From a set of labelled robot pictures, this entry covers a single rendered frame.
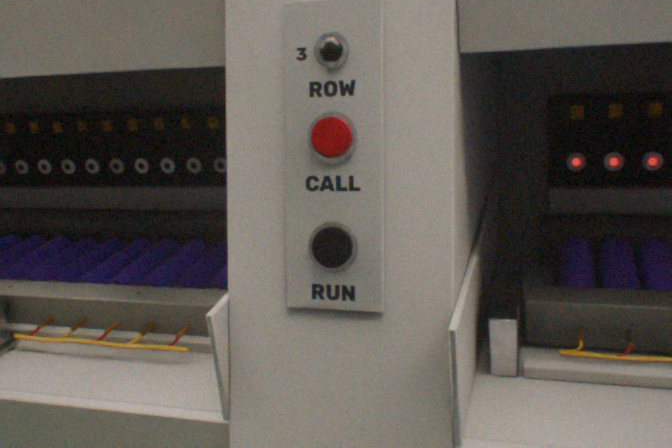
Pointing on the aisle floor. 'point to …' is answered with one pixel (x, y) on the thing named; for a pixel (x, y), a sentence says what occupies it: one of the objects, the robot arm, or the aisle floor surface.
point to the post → (402, 419)
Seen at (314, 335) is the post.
